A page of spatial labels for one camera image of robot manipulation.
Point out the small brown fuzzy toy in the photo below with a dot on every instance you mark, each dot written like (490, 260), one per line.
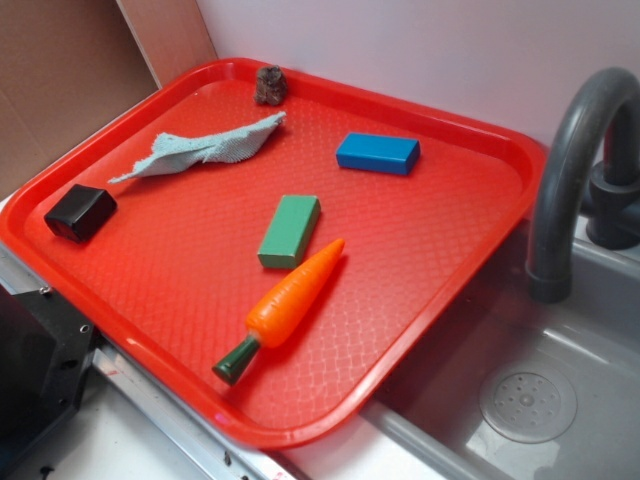
(271, 86)

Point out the red plastic tray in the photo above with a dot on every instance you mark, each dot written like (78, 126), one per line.
(172, 274)

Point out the light blue cloth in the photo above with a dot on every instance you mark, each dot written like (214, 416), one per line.
(172, 154)

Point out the orange toy carrot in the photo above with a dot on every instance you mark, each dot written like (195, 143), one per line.
(277, 315)

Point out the green rectangular block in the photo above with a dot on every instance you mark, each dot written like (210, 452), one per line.
(289, 232)

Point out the grey curved faucet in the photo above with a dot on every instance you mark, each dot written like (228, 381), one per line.
(592, 170)

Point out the grey toy sink basin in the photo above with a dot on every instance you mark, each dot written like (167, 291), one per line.
(503, 387)

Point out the blue rectangular block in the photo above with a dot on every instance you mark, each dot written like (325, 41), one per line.
(384, 154)

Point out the black rectangular block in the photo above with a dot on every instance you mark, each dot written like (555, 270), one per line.
(80, 213)

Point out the brown cardboard panel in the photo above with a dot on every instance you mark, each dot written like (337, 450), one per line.
(68, 68)

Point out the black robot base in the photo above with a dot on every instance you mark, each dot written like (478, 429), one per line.
(47, 348)

